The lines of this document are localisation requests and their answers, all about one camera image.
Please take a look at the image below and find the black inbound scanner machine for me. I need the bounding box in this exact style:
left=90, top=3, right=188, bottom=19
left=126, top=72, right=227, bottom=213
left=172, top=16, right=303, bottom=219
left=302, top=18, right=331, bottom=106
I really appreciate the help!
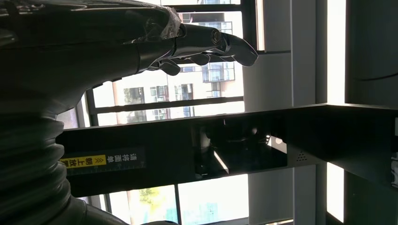
left=56, top=103, right=398, bottom=198

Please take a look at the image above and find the dark window frame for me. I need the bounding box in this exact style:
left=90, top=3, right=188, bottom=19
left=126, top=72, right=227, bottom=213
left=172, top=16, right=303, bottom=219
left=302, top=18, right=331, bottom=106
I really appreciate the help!
left=76, top=0, right=259, bottom=225

